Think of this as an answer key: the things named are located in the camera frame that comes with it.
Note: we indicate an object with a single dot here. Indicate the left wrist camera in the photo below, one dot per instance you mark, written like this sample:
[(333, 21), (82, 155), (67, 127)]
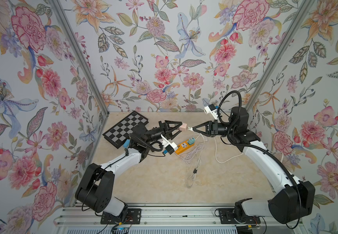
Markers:
[(170, 147)]

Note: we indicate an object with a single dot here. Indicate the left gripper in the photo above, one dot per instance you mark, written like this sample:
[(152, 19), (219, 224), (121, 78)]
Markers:
[(161, 130)]

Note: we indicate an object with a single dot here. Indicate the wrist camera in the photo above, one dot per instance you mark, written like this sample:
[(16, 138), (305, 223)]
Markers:
[(212, 110), (170, 147)]

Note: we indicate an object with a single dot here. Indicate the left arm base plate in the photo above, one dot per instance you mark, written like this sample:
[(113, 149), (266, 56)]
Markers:
[(128, 216)]

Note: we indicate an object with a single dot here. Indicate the aluminium front rail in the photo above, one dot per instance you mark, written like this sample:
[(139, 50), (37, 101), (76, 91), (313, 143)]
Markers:
[(167, 219)]

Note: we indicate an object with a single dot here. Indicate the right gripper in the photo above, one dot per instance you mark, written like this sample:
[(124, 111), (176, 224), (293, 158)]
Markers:
[(211, 128)]

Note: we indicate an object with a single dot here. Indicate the teal USB charger plug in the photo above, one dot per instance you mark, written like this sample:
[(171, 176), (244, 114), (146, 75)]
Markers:
[(191, 141)]

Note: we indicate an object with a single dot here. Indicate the blue block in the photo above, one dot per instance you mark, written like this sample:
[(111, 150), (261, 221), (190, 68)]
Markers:
[(127, 143)]

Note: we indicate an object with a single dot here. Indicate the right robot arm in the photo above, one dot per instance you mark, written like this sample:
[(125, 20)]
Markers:
[(293, 199)]

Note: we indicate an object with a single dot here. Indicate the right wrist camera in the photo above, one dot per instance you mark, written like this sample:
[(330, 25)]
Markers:
[(212, 110)]

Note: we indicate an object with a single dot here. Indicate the black white checkerboard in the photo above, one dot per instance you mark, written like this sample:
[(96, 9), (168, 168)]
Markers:
[(119, 133)]

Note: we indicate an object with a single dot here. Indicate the orange power strip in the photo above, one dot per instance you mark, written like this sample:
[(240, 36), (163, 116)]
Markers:
[(184, 146)]

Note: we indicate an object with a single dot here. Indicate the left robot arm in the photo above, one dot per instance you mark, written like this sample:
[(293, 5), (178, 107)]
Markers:
[(96, 186)]

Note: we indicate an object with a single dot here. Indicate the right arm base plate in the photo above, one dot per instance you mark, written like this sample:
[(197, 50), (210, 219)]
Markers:
[(235, 216)]

